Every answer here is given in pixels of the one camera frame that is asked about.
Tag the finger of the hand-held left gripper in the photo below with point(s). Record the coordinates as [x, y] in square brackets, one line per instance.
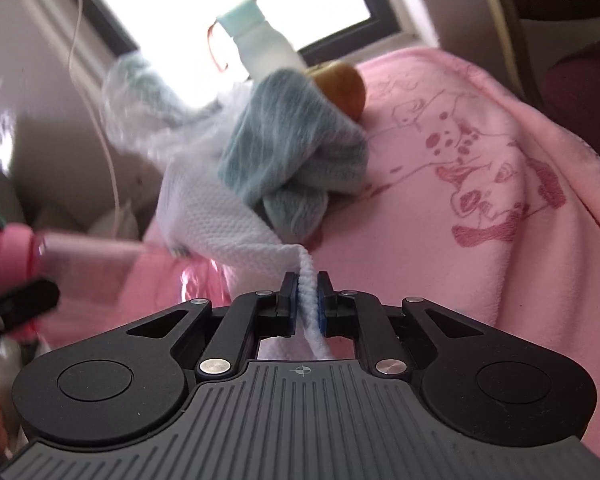
[25, 300]

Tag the teal towel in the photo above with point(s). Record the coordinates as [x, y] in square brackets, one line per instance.
[290, 150]

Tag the clear plastic bag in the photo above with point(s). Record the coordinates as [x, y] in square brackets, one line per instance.
[140, 100]

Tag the pink printed blanket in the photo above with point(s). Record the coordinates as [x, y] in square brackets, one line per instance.
[430, 240]

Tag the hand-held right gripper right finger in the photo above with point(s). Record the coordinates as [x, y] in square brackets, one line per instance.
[325, 305]

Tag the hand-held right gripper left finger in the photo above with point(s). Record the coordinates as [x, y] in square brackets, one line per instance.
[291, 305]

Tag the dark red chair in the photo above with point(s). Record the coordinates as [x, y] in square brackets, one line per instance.
[575, 60]

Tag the yellow brown fruit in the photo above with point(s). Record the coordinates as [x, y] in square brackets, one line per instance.
[342, 90]

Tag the pink water bottle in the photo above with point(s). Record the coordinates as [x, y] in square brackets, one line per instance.
[15, 250]

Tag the white cleaning cloth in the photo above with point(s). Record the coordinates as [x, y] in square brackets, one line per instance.
[210, 230]

